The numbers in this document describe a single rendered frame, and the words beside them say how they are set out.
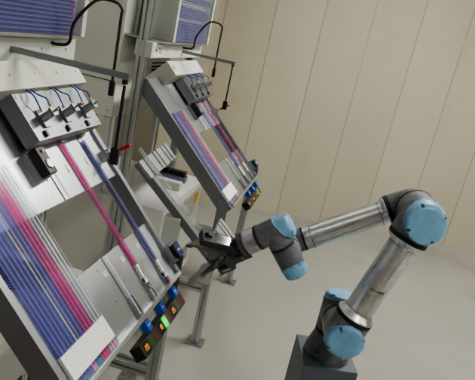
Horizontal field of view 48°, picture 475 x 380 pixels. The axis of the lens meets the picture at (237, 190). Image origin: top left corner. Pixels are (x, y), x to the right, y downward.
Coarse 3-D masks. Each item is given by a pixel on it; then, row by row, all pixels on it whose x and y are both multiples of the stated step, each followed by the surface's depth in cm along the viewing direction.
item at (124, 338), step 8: (176, 272) 172; (168, 288) 161; (160, 296) 155; (152, 304) 150; (144, 312) 146; (136, 320) 142; (128, 328) 139; (136, 328) 138; (128, 336) 133; (120, 344) 129; (112, 352) 126; (104, 360) 123; (104, 368) 120; (96, 376) 117
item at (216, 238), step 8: (200, 232) 154; (208, 232) 154; (200, 240) 153; (208, 240) 152; (216, 240) 154; (224, 240) 156; (232, 240) 157; (216, 248) 154; (224, 248) 155; (232, 248) 155
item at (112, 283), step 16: (144, 224) 171; (128, 240) 159; (112, 256) 147; (144, 256) 162; (160, 256) 171; (96, 272) 138; (112, 272) 144; (128, 272) 151; (144, 272) 158; (160, 272) 164; (96, 288) 135; (112, 288) 141; (128, 288) 147; (144, 288) 154; (160, 288) 162; (96, 304) 132; (112, 304) 138; (128, 304) 144; (144, 304) 150; (112, 320) 134; (128, 320) 140
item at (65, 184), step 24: (0, 120) 132; (0, 144) 128; (48, 144) 146; (72, 144) 156; (96, 144) 168; (24, 168) 132; (72, 168) 150; (96, 168) 161; (48, 192) 136; (72, 192) 145
